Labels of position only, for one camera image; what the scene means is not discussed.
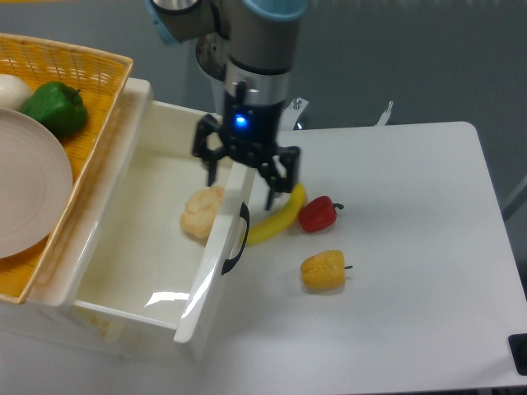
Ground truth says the yellow bell pepper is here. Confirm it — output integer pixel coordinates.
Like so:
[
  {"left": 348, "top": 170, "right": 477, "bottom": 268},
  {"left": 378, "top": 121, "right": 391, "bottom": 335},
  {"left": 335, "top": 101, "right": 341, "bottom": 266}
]
[{"left": 300, "top": 250, "right": 354, "bottom": 293}]

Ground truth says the yellow plastic banana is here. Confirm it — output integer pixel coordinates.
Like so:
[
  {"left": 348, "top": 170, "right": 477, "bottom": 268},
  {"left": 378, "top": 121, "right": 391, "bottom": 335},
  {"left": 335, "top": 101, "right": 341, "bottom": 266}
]
[{"left": 246, "top": 184, "right": 306, "bottom": 246}]

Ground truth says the round orange white bread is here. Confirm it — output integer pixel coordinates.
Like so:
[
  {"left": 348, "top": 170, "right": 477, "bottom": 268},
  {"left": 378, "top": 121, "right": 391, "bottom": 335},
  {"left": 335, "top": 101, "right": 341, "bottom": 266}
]
[{"left": 180, "top": 186, "right": 225, "bottom": 239}]

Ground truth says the red bell pepper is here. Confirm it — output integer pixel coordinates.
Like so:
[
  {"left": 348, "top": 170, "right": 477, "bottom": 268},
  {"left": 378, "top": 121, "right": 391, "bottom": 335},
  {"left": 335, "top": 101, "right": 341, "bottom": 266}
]
[{"left": 298, "top": 196, "right": 344, "bottom": 233}]

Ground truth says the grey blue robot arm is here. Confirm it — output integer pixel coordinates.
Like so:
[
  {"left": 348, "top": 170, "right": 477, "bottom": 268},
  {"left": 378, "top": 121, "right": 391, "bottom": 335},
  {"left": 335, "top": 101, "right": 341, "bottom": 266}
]
[{"left": 146, "top": 1, "right": 307, "bottom": 207}]

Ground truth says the white onion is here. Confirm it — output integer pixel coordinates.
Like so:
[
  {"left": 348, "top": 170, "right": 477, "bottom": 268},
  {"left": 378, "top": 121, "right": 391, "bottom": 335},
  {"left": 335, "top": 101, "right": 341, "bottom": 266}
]
[{"left": 0, "top": 74, "right": 33, "bottom": 111}]

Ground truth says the pink round plate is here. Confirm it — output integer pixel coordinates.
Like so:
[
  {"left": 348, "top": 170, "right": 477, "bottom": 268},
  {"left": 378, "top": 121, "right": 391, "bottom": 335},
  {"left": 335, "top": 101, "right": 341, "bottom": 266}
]
[{"left": 1, "top": 109, "right": 73, "bottom": 258}]

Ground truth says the black corner object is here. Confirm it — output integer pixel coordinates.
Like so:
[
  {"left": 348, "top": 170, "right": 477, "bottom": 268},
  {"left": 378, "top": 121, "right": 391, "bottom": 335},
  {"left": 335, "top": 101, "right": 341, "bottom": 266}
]
[{"left": 508, "top": 333, "right": 527, "bottom": 376}]

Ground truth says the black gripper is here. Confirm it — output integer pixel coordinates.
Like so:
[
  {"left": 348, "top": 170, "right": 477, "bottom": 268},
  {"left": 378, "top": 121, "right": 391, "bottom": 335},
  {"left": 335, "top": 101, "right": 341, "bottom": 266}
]
[{"left": 192, "top": 81, "right": 301, "bottom": 211}]

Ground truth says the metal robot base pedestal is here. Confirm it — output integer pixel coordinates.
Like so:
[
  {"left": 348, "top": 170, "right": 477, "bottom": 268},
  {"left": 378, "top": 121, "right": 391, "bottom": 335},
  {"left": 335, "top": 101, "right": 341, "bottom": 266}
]
[{"left": 195, "top": 33, "right": 309, "bottom": 131}]

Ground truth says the yellow woven basket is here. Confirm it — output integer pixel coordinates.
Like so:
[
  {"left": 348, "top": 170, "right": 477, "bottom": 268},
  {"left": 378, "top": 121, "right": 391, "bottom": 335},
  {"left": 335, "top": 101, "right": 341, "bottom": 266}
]
[{"left": 1, "top": 33, "right": 133, "bottom": 304}]

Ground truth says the green bell pepper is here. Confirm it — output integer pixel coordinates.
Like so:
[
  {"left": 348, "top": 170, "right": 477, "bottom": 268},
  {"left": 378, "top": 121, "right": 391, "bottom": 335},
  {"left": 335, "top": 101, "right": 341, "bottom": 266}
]
[{"left": 21, "top": 81, "right": 88, "bottom": 139}]

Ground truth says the white table bracket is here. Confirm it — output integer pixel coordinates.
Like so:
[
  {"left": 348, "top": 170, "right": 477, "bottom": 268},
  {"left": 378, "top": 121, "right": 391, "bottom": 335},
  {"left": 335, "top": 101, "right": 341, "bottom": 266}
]
[{"left": 375, "top": 100, "right": 394, "bottom": 127}]

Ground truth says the open upper white drawer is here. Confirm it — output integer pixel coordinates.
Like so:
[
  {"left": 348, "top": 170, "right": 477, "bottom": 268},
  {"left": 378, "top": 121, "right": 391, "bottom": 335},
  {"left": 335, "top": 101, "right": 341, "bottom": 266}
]
[{"left": 72, "top": 102, "right": 254, "bottom": 346}]

